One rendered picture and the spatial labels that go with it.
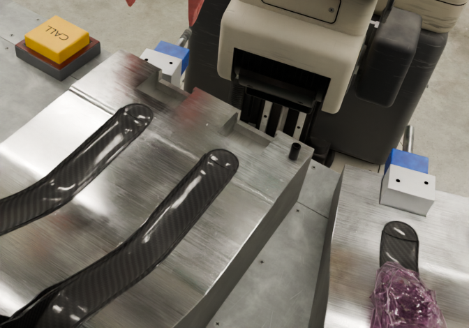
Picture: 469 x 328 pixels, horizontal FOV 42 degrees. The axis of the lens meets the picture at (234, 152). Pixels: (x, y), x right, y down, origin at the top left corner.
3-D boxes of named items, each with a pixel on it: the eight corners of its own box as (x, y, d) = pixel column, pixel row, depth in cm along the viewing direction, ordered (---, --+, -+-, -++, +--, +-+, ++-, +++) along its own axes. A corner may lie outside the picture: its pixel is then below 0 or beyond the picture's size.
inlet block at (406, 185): (382, 137, 76) (396, 107, 72) (421, 148, 75) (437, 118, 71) (372, 218, 67) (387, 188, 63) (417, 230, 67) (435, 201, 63)
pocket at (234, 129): (234, 132, 70) (239, 109, 67) (274, 153, 68) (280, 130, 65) (213, 155, 67) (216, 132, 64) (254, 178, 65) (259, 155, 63)
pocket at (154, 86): (159, 91, 73) (160, 68, 70) (195, 111, 71) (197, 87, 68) (135, 112, 70) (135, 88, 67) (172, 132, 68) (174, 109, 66)
